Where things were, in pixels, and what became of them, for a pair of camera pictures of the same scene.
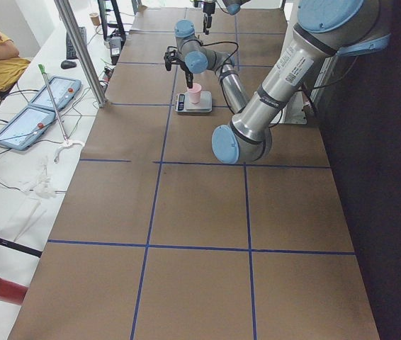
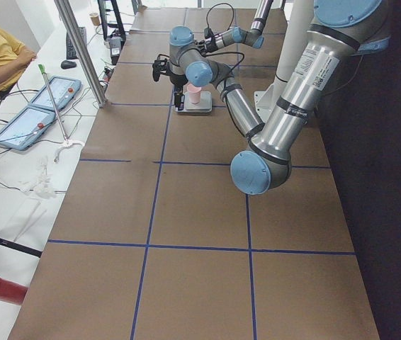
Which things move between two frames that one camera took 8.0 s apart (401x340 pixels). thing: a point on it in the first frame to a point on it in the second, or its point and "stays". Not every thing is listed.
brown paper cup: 95,18 stays
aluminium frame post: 68,13 stays
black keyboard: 71,52 stays
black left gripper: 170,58 to 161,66
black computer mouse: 67,64 stays
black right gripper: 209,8 to 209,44
